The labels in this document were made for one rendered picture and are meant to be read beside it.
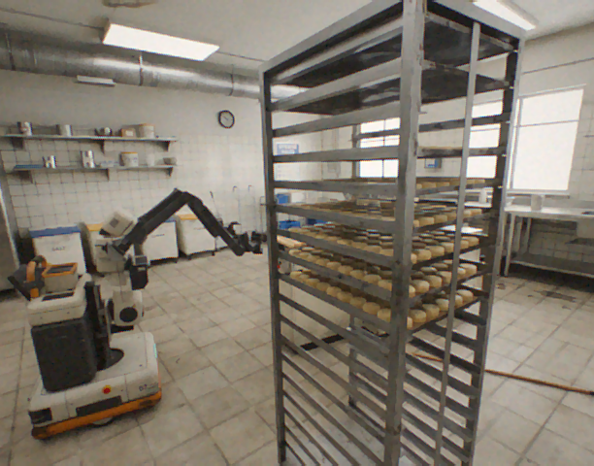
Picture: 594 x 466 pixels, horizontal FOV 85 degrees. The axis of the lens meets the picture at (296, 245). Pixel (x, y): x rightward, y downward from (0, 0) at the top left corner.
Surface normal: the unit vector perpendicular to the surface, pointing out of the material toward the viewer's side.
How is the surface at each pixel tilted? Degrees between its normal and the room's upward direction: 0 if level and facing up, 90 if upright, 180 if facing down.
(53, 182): 90
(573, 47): 90
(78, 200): 90
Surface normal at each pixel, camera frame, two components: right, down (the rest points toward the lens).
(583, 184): -0.79, 0.16
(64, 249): 0.65, 0.19
